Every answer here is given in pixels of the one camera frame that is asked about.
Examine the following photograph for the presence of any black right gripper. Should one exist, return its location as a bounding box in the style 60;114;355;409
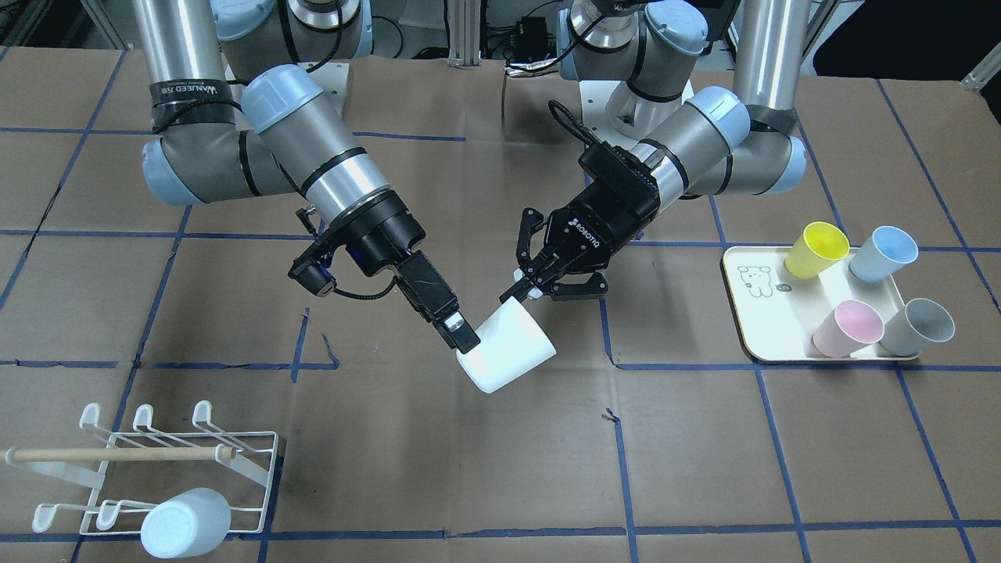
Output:
297;195;480;353

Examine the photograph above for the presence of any cream serving tray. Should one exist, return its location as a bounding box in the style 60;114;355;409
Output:
722;246;905;363

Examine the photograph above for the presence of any grey plastic cup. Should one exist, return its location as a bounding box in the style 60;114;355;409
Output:
880;298;956;357

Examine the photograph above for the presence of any aluminium frame post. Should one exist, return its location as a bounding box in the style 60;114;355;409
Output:
446;0;486;67

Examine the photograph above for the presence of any white wire cup rack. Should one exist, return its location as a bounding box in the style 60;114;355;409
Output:
5;400;285;536

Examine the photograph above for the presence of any pink plastic cup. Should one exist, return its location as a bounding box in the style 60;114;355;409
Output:
811;299;885;357

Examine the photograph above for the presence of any cream plastic cup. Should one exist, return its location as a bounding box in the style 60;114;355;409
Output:
455;298;555;393

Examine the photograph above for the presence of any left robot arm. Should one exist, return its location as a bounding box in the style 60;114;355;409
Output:
501;1;810;302

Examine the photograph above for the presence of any light blue plastic cup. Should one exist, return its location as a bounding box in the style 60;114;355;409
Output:
140;488;231;558

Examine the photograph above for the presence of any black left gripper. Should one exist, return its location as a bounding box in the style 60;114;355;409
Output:
498;142;660;303

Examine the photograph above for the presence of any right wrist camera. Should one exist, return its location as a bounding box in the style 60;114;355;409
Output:
287;256;336;298

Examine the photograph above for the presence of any yellow plastic cup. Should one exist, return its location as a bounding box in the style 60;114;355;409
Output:
785;221;850;279

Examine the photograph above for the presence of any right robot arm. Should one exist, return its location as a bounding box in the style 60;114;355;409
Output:
133;1;479;353

